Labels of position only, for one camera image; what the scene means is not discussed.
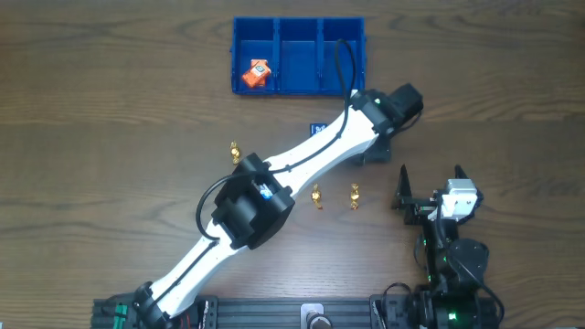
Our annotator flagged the blue tray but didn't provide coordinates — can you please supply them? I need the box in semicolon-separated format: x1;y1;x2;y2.
230;16;367;97

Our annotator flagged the mounting rail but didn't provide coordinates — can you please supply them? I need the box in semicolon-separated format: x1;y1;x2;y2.
90;294;499;329

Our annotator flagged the orange candy box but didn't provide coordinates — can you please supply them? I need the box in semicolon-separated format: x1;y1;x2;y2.
240;58;273;89

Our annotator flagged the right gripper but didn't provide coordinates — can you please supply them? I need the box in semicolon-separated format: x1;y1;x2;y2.
391;164;470;225

